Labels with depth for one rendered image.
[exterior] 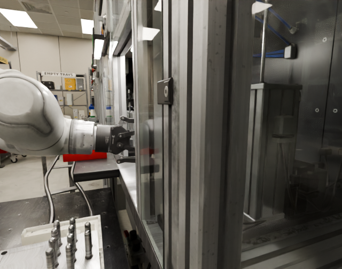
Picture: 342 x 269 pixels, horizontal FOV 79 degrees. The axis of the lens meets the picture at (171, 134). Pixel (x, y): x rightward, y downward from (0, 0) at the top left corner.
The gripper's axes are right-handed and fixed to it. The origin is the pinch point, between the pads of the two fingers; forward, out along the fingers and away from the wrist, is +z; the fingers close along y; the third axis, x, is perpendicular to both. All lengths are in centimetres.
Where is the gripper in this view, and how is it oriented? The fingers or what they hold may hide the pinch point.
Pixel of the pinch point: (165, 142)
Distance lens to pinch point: 63.0
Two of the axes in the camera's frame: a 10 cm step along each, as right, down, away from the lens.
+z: 9.3, 0.7, 3.6
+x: -3.5, -1.5, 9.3
